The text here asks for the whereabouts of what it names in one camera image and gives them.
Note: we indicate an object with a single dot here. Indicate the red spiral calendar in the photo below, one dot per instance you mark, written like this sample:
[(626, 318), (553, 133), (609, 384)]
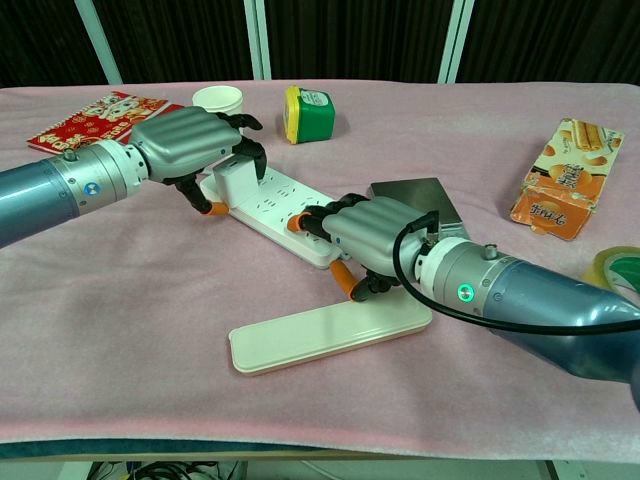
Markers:
[(95, 122)]

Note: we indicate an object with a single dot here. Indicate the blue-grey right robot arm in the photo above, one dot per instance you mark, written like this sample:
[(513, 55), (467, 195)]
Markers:
[(540, 310)]

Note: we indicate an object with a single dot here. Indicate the black pleated curtain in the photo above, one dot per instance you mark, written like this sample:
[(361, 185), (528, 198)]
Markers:
[(350, 35)]

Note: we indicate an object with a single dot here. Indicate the white power strip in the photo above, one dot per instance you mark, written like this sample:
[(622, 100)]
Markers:
[(272, 205)]

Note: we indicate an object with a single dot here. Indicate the green tub with yellow lid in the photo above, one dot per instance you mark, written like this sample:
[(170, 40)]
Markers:
[(315, 117)]

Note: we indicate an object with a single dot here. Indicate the yellow-green tape roll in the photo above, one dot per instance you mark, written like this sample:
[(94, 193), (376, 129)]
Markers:
[(600, 272)]

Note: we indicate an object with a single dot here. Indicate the white paper cup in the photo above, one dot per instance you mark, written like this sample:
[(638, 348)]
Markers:
[(217, 100)]

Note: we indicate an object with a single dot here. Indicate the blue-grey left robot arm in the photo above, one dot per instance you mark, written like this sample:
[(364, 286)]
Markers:
[(40, 190)]

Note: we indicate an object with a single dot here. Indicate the white plug adapter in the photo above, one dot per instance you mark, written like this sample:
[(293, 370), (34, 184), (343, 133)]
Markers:
[(235, 182)]

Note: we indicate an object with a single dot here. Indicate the pink table cloth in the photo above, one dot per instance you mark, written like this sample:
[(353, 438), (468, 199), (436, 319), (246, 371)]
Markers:
[(125, 300)]

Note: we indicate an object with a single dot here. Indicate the white frame post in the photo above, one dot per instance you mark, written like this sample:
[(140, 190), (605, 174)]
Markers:
[(257, 40), (100, 42), (456, 40)]

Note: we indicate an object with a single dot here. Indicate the orange snack box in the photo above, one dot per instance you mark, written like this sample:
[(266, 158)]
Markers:
[(565, 180)]

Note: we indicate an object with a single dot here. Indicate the white flat paddle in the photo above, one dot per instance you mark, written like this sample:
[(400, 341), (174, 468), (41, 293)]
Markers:
[(320, 332)]

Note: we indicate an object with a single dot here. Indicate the silver digital scale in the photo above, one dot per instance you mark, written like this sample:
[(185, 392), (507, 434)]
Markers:
[(410, 192)]

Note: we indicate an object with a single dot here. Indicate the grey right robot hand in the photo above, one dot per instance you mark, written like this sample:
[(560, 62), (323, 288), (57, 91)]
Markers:
[(370, 230)]

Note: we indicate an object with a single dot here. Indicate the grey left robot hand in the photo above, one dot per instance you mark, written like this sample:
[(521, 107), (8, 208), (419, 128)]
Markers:
[(185, 140)]

